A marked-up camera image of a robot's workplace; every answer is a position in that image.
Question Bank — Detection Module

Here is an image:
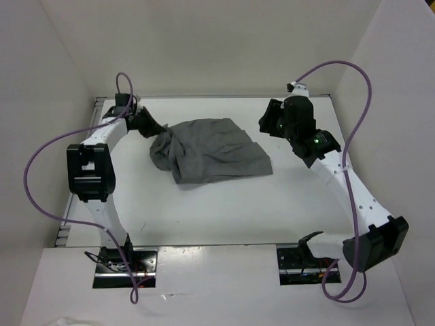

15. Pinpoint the white cloth at bottom edge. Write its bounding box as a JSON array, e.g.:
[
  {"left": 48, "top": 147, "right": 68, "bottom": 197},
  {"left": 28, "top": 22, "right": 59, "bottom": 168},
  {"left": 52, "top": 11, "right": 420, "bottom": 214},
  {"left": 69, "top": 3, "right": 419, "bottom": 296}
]
[{"left": 46, "top": 316, "right": 99, "bottom": 326}]

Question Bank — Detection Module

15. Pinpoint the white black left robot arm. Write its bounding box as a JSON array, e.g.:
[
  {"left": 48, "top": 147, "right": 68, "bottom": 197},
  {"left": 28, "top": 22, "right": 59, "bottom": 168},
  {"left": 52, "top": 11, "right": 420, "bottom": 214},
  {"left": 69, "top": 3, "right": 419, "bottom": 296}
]
[{"left": 67, "top": 93, "right": 165, "bottom": 272}]

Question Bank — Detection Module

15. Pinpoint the grey pleated skirt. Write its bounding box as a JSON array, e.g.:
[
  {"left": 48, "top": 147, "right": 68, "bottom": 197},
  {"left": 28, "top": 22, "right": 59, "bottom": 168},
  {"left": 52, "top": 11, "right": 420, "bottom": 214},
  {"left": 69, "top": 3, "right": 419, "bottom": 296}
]
[{"left": 150, "top": 118, "right": 273, "bottom": 185}]

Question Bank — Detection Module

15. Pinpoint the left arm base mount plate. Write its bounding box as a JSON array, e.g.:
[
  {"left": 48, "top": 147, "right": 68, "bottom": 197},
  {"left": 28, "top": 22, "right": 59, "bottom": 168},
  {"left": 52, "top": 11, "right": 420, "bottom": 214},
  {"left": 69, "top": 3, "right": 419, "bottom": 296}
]
[{"left": 85, "top": 248, "right": 158, "bottom": 289}]

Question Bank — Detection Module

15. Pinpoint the aluminium table edge rail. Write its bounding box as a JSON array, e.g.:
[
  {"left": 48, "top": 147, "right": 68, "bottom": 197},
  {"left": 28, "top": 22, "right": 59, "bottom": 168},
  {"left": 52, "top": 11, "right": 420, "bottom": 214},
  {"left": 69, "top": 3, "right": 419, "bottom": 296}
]
[{"left": 54, "top": 96, "right": 107, "bottom": 248}]

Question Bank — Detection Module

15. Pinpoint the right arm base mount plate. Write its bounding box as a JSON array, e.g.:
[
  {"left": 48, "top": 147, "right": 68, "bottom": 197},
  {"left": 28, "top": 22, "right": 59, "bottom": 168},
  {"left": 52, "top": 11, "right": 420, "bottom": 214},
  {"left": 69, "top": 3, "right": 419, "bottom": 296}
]
[{"left": 276, "top": 245, "right": 334, "bottom": 286}]

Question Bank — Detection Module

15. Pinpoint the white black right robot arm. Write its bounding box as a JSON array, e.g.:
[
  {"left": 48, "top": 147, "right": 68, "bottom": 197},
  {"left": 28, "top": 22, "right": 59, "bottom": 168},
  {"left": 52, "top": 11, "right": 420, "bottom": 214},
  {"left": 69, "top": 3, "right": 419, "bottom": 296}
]
[{"left": 259, "top": 81, "right": 409, "bottom": 272}]

